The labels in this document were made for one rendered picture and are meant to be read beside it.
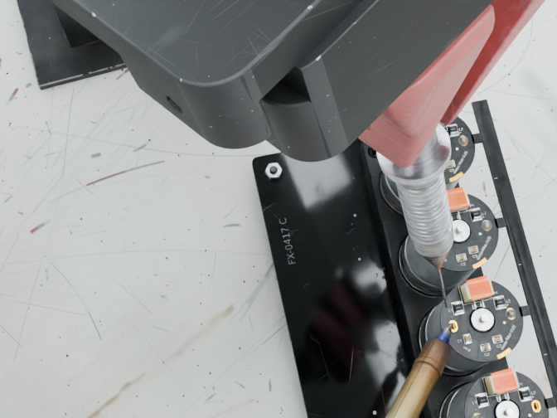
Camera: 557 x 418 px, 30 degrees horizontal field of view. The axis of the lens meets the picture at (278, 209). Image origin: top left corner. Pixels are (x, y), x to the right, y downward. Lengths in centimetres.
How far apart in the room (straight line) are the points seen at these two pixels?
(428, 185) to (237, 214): 16
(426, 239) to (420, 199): 2
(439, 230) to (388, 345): 12
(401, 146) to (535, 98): 22
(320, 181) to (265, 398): 8
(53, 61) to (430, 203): 20
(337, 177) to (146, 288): 8
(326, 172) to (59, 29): 12
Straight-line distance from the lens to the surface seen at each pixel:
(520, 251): 33
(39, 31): 41
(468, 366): 33
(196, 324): 38
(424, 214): 24
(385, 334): 37
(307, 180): 38
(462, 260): 32
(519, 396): 32
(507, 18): 18
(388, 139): 20
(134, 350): 38
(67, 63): 40
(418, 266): 34
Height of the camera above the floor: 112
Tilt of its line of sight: 75 degrees down
